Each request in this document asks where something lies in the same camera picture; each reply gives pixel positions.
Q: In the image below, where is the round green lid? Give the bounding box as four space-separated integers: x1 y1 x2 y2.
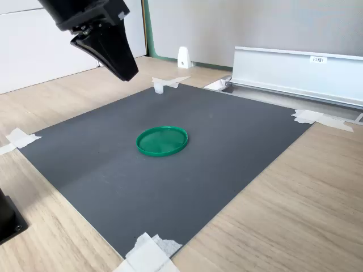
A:
136 125 189 158

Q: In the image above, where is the white tape strip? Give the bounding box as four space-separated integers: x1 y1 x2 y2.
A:
113 232 184 272
0 127 43 155
151 75 192 90
291 109 355 133

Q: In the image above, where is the dark grey mat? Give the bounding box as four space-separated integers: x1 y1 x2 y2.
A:
18 83 317 260

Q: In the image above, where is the black robot foot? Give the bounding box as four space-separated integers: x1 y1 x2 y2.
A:
0 186 29 246

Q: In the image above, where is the small white bracket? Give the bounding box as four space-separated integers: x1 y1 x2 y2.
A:
177 46 193 69

